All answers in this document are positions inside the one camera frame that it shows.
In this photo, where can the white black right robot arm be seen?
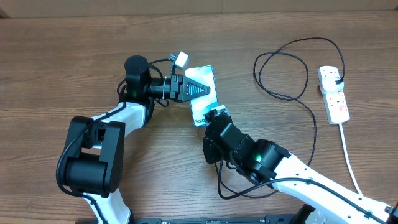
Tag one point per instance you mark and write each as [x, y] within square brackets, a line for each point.
[265, 163]

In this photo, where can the white power strip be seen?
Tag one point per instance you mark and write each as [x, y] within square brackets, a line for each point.
[335, 103]

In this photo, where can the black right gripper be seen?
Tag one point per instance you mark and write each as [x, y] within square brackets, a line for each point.
[208, 144]

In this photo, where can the blue Galaxy smartphone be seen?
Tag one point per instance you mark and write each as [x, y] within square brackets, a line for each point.
[202, 105]

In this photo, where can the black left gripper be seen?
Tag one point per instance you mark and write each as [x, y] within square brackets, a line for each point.
[176, 93]

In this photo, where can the white charger plug adapter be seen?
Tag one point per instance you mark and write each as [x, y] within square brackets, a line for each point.
[331, 84]

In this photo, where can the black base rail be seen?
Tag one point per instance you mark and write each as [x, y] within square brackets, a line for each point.
[268, 219]

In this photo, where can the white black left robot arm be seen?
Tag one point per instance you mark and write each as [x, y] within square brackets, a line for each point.
[91, 164]

